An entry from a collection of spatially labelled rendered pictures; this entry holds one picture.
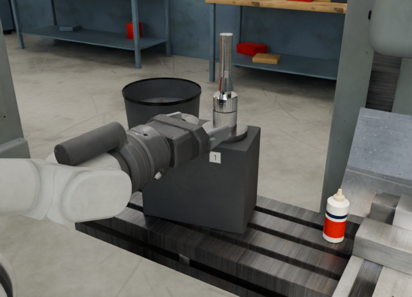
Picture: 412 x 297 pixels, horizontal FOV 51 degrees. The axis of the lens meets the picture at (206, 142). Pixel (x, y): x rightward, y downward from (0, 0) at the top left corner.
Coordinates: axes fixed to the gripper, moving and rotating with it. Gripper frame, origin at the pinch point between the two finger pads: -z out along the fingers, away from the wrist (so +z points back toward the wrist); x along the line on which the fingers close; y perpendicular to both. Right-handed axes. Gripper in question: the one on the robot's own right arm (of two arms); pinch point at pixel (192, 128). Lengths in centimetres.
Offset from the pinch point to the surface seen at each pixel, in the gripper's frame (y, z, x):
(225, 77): -7.3, -9.0, -0.6
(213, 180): 11.9, -4.2, -1.5
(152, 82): 55, -142, 145
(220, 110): -1.2, -7.7, -0.5
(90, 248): 115, -54, 112
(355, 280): 16.2, 0.9, -31.5
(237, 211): 17.8, -5.7, -6.3
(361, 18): -14, -48, -11
